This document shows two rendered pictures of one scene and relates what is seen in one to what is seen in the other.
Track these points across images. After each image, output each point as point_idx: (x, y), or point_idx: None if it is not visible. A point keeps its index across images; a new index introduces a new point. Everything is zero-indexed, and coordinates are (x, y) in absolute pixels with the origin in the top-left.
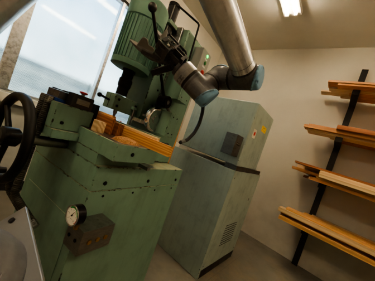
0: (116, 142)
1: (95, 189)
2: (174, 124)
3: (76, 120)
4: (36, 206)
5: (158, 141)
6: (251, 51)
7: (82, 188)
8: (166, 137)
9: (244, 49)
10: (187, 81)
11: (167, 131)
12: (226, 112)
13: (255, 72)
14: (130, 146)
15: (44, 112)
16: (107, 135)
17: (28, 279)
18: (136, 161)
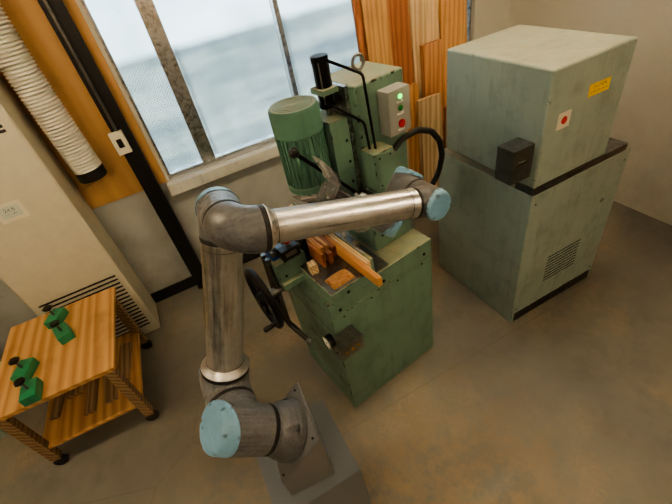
0: (329, 293)
1: (335, 317)
2: None
3: (294, 266)
4: (306, 314)
5: (366, 271)
6: (405, 207)
7: (326, 316)
8: None
9: (392, 219)
10: None
11: None
12: (501, 91)
13: (426, 212)
14: (342, 289)
15: (271, 272)
16: (323, 274)
17: (308, 421)
18: (355, 291)
